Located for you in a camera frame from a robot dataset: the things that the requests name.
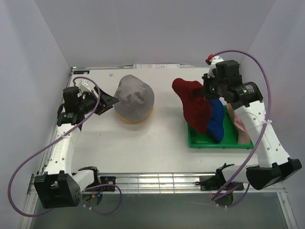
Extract dark red beanie hat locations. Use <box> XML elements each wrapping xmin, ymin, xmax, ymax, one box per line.
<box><xmin>172</xmin><ymin>78</ymin><xmax>212</xmax><ymax>134</ymax></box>

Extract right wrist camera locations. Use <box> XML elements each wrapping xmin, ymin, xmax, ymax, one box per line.
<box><xmin>206</xmin><ymin>54</ymin><xmax>224</xmax><ymax>78</ymax></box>

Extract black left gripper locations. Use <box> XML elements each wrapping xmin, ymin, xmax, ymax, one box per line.
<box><xmin>78</xmin><ymin>85</ymin><xmax>119</xmax><ymax>115</ymax></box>

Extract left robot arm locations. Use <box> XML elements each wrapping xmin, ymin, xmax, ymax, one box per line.
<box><xmin>34</xmin><ymin>86</ymin><xmax>119</xmax><ymax>209</ymax></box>

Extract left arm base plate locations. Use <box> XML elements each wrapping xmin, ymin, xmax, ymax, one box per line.
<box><xmin>85</xmin><ymin>176</ymin><xmax>116</xmax><ymax>192</ymax></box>

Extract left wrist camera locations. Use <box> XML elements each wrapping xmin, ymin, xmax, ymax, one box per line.
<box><xmin>76</xmin><ymin>79</ymin><xmax>91</xmax><ymax>93</ymax></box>

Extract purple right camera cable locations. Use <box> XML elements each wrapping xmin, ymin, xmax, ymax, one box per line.
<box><xmin>206</xmin><ymin>49</ymin><xmax>273</xmax><ymax>208</ymax></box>

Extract aluminium front rail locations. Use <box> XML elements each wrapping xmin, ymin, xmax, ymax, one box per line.
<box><xmin>26</xmin><ymin>173</ymin><xmax>286</xmax><ymax>195</ymax></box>

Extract grey bucket hat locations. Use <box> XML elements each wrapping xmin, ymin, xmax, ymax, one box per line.
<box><xmin>114</xmin><ymin>74</ymin><xmax>155</xmax><ymax>119</ymax></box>

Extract paper label strip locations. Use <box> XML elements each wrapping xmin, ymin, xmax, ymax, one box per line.
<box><xmin>133</xmin><ymin>63</ymin><xmax>180</xmax><ymax>69</ymax></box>

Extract blue beanie hat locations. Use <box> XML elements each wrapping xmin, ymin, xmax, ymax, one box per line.
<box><xmin>207</xmin><ymin>99</ymin><xmax>225</xmax><ymax>144</ymax></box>

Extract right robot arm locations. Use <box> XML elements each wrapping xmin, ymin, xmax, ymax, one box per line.
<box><xmin>202</xmin><ymin>56</ymin><xmax>302</xmax><ymax>190</ymax></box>

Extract green plastic tray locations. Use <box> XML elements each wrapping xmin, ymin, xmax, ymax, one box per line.
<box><xmin>187</xmin><ymin>104</ymin><xmax>254</xmax><ymax>150</ymax></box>

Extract yellow bucket hat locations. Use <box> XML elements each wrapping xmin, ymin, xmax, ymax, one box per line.
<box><xmin>118</xmin><ymin>109</ymin><xmax>153</xmax><ymax>123</ymax></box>

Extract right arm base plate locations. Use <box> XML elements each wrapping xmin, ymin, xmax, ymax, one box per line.
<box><xmin>195</xmin><ymin>176</ymin><xmax>244</xmax><ymax>191</ymax></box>

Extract pink hat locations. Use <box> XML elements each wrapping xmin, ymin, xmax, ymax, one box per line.
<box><xmin>226</xmin><ymin>103</ymin><xmax>251</xmax><ymax>145</ymax></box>

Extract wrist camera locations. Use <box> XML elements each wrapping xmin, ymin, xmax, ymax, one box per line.
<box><xmin>76</xmin><ymin>79</ymin><xmax>91</xmax><ymax>93</ymax></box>
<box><xmin>206</xmin><ymin>54</ymin><xmax>224</xmax><ymax>78</ymax></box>

